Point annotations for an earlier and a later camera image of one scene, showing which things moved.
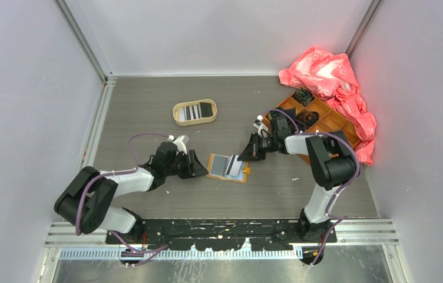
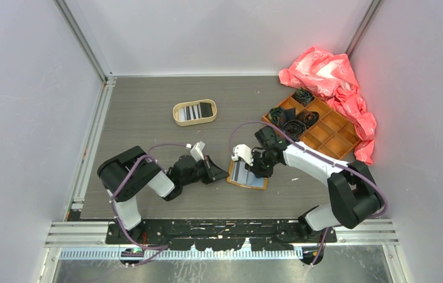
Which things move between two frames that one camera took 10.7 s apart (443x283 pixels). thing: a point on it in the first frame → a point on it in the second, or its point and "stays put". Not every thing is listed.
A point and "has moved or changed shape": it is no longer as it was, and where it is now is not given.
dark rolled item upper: [303, 96] stays put
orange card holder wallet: [227, 167] has moved or changed shape
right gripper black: [250, 154] → [257, 171]
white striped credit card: [234, 166] has moved or changed shape
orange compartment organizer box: [329, 121] stays put
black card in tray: [206, 109] stays put
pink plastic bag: [331, 76] stays put
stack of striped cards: [189, 112] stays put
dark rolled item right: [308, 118] stays put
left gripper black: [194, 168] → [213, 173]
